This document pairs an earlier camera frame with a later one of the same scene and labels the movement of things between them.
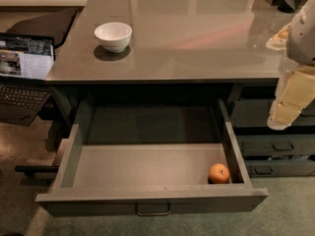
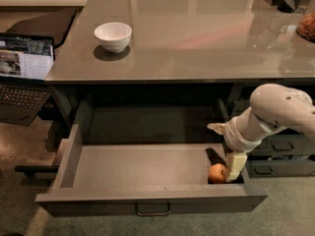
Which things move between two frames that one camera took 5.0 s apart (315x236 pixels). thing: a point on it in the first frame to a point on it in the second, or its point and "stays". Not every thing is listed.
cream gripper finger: [279, 41] to [220, 128]
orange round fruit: [219, 173] stays
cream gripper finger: [294, 90] to [236, 164]
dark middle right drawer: [279, 145] stays
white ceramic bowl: [114, 36] stays
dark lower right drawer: [278, 168] stays
